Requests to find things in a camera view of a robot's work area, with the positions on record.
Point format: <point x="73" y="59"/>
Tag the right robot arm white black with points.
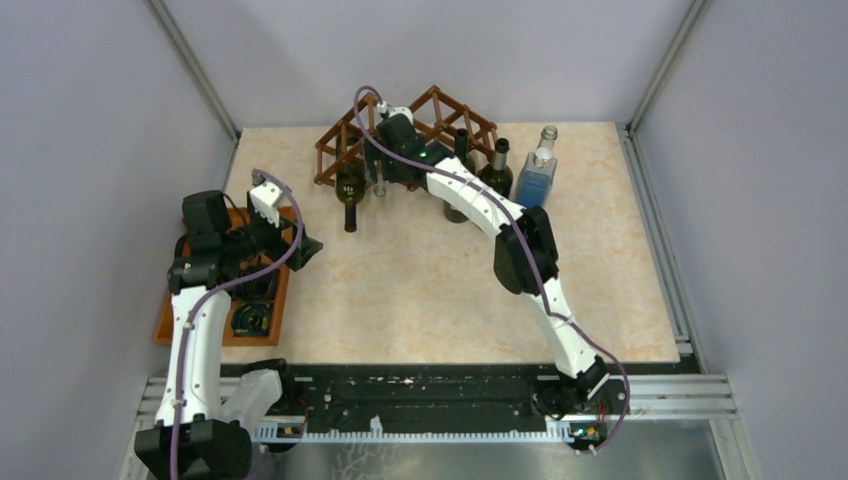
<point x="525" y="252"/>

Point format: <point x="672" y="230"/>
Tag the dark green wine bottle left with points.
<point x="350" y="183"/>

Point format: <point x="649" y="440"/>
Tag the white toothed cable strip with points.
<point x="271" y="432"/>

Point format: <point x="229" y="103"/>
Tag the small clear glass bottle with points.
<point x="379" y="182"/>

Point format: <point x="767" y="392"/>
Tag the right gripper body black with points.
<point x="389" y="170"/>

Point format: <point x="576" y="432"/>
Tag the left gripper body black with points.
<point x="264" y="237"/>

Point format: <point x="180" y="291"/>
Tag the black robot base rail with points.
<point x="438" y="399"/>

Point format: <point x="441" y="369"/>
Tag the orange wooden tray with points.
<point x="162" y="334"/>

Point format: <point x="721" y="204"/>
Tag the blue square glass bottle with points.
<point x="536" y="178"/>

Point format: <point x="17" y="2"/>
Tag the brown wooden wine rack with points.
<point x="437" y="117"/>

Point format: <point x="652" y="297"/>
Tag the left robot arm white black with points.
<point x="196" y="434"/>

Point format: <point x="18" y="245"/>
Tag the black patterned coaster in tray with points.
<point x="252" y="319"/>

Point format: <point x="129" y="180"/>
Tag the brown label wine bottle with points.
<point x="497" y="174"/>

